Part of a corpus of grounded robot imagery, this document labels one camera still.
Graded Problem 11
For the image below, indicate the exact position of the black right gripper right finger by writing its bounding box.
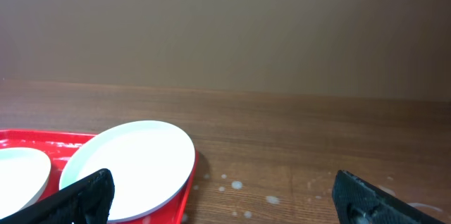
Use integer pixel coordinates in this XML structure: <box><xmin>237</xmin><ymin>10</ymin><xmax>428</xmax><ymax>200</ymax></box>
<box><xmin>332</xmin><ymin>170</ymin><xmax>444</xmax><ymax>224</ymax></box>

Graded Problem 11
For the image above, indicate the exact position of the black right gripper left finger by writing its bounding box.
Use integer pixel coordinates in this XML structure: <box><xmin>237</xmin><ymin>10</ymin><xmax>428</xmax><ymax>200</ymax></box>
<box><xmin>1</xmin><ymin>168</ymin><xmax>115</xmax><ymax>224</ymax></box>

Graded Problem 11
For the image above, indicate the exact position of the white plate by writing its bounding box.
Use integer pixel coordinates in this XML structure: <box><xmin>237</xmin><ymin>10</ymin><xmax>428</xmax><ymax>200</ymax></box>
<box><xmin>59</xmin><ymin>120</ymin><xmax>196</xmax><ymax>223</ymax></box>
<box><xmin>1</xmin><ymin>147</ymin><xmax>51</xmax><ymax>218</ymax></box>

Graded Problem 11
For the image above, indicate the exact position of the red plastic tray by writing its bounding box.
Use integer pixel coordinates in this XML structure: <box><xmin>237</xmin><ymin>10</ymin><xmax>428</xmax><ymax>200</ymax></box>
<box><xmin>1</xmin><ymin>129</ymin><xmax>195</xmax><ymax>224</ymax></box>

